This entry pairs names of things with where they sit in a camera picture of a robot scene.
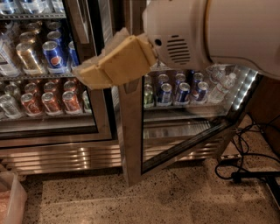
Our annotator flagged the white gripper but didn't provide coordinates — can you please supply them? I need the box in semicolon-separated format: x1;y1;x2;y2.
73;0;210;89

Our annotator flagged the glass fridge door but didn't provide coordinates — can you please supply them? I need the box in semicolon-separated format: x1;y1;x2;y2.
100;0;257;186
0;0;111;149

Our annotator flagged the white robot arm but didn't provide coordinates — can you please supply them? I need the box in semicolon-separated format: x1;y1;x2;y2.
73;0;280;89

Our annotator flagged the steel fridge bottom grille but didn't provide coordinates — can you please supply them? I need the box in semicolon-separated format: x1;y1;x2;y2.
0;131;233;175

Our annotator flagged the green soda can right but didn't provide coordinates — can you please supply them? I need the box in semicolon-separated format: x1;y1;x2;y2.
143;84;154;108

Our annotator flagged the blue Pepsi can lower left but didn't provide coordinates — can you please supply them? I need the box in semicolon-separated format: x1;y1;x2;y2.
157;83;172;106

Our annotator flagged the blue pepsi can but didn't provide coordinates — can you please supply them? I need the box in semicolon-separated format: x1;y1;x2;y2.
191;81;209;104
157;83;172;106
42;41;69;74
175;82;190;105

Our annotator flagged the blue Pepsi can lower middle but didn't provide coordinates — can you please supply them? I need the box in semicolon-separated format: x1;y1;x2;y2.
175;82;190;105

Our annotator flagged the blue Pepsi can lower right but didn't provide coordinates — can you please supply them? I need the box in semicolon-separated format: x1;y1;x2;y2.
191;81;209;104

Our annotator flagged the red cola can right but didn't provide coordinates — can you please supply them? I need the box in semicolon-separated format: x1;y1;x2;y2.
62;91;81;115

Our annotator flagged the red cola can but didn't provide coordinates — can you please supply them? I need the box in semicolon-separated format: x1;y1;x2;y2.
62;91;81;115
21;93;43;116
41;92;62;116

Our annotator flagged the blue Pepsi can front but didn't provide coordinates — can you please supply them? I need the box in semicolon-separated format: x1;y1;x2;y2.
42;41;69;74

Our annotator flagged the clear water bottle back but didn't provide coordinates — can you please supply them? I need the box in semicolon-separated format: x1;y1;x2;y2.
210;66;226;84

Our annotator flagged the clear water bottle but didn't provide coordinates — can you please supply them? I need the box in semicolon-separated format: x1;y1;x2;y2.
210;66;226;84
208;73;236;104

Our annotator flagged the clear water bottle front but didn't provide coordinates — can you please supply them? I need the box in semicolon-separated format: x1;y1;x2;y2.
208;73;236;104

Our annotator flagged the red cola can middle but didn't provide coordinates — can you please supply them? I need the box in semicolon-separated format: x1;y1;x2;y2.
41;92;62;116

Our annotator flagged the gold soda can front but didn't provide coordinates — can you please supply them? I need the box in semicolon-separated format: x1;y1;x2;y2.
16;43;46;76

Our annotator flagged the red cola can left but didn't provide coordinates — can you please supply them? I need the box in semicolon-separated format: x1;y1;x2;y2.
21;93;43;116

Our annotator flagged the silver diet cola can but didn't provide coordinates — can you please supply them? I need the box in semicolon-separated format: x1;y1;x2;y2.
0;94;23;119

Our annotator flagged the translucent plastic bin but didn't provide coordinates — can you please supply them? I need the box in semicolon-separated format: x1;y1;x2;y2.
0;171;27;224

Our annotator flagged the black power cable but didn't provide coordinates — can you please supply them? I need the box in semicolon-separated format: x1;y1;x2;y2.
214;116;280;184

